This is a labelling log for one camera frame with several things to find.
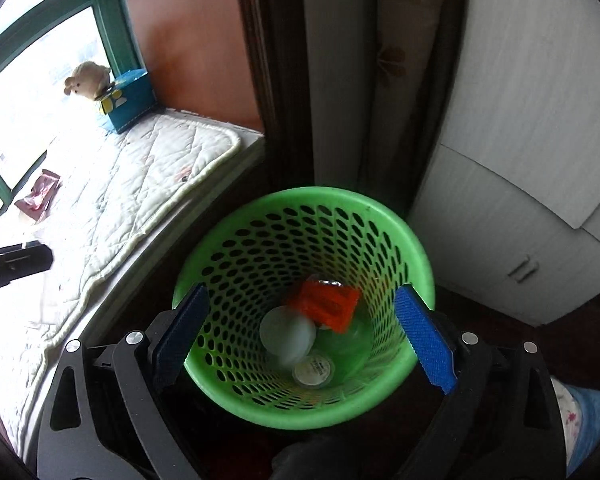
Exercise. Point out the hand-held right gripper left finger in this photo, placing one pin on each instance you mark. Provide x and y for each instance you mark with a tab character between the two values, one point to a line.
180	335

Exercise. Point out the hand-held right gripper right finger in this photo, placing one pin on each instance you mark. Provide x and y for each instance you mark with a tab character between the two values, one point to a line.
427	340

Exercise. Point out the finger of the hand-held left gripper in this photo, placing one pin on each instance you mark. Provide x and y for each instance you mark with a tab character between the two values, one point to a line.
20	260

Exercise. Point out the pink snack wrapper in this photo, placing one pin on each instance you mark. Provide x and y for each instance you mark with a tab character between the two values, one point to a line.
40	195

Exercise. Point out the clear plastic cup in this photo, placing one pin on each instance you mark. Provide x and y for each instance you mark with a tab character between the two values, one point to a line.
347	350

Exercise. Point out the white plastic cup lid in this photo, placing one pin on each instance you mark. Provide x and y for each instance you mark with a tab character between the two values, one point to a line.
285	335

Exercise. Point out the red snack packet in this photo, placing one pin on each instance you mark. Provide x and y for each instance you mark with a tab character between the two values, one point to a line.
327	305

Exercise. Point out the clear round jelly cup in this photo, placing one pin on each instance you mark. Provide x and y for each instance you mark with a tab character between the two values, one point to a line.
314	370

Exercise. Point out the green plastic basket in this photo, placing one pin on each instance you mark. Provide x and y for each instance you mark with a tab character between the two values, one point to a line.
260	240

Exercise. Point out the white quilted mat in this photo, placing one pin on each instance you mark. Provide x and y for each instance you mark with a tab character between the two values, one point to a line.
105	200

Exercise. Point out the person's leg in blue pants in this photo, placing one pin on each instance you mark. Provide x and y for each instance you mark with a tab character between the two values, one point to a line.
590	420

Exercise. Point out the beige plush toy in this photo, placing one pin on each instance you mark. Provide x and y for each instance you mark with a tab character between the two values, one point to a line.
87	80

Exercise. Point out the blue dotted tissue box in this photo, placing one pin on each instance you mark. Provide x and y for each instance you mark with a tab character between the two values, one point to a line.
130	100

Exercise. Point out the white cabinet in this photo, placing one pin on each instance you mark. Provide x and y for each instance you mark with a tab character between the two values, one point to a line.
530	135

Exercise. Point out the beige floral curtain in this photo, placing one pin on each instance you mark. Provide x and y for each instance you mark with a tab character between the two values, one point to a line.
395	60

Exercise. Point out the brown wooden panel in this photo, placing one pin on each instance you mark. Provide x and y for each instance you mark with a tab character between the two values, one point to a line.
190	35

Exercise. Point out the green window frame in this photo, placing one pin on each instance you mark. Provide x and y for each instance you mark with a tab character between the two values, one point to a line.
107	20

